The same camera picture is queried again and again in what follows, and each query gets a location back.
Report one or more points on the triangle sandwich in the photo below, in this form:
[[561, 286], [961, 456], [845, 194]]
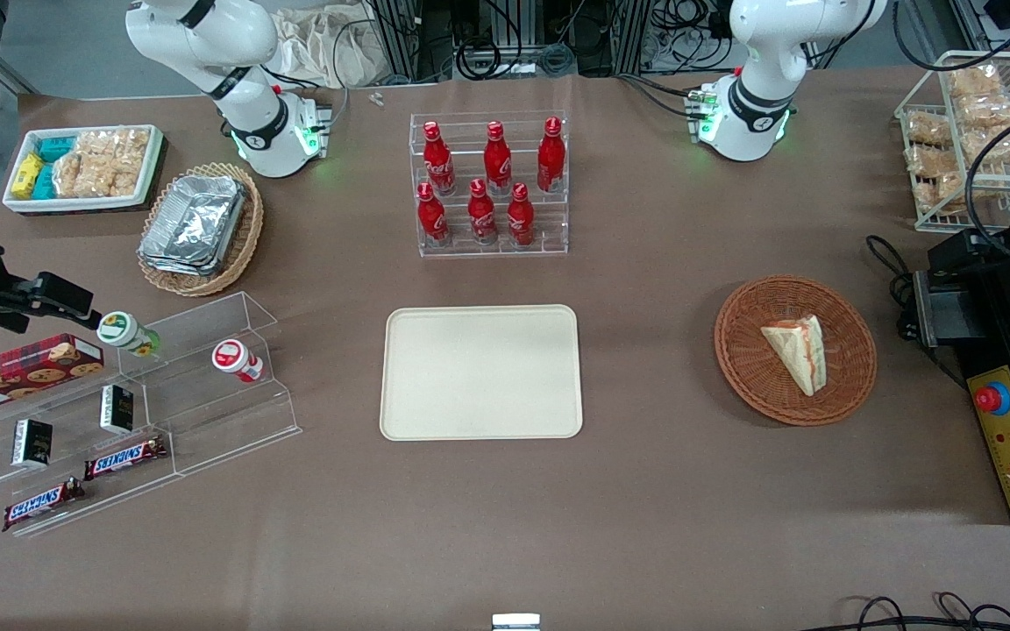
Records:
[[799, 355]]

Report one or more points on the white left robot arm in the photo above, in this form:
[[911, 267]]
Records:
[[768, 53]]

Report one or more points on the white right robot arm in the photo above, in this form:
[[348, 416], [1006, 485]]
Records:
[[238, 53]]

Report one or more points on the aluminium foil tray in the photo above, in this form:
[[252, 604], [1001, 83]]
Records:
[[194, 223]]

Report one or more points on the light oval wicker basket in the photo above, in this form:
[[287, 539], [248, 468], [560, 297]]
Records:
[[246, 232]]

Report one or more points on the cream plastic tray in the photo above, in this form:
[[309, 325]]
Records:
[[480, 372]]

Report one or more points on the brown wicker basket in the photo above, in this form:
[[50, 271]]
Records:
[[746, 359]]

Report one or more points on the red tartan cookie box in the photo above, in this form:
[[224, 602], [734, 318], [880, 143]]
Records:
[[23, 372]]

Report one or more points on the green lid yoghurt cup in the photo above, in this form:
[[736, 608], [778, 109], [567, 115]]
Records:
[[119, 330]]

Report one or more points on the teal snack packet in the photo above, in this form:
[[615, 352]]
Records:
[[44, 182], [55, 148]]

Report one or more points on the yellow snack packet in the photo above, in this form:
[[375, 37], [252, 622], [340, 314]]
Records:
[[27, 175]]

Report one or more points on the clear rice cracker bag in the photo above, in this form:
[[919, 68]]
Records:
[[928, 130], [115, 145], [989, 111], [1009, 145], [124, 178], [939, 193], [974, 81], [75, 177], [928, 162]]

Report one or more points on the small black chocolate box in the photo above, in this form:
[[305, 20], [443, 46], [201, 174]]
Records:
[[32, 443], [117, 409]]

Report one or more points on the white rectangular snack bin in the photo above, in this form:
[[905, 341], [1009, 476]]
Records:
[[152, 166]]

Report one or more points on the snickers chocolate bar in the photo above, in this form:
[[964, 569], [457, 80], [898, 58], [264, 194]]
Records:
[[124, 458], [42, 504]]

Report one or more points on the red lid yoghurt cup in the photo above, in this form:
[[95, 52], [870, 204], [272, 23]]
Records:
[[231, 355]]

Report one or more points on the clear acrylic stepped shelf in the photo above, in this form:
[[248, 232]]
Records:
[[233, 412]]

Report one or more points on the beige crumpled paper bag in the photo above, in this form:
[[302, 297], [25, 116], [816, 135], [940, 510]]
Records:
[[321, 44]]

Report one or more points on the red cola bottle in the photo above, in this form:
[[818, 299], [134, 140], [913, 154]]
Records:
[[520, 219], [432, 219], [551, 162], [482, 217], [497, 162], [439, 166]]

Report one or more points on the clear acrylic bottle rack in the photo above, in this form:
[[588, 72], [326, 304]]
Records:
[[549, 237]]

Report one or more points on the dark grey flat box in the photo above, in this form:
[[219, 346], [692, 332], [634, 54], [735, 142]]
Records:
[[952, 308]]

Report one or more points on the black block device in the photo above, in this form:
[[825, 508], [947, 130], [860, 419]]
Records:
[[965, 250]]

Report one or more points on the aluminium profile frame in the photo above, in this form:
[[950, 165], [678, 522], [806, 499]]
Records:
[[400, 35]]

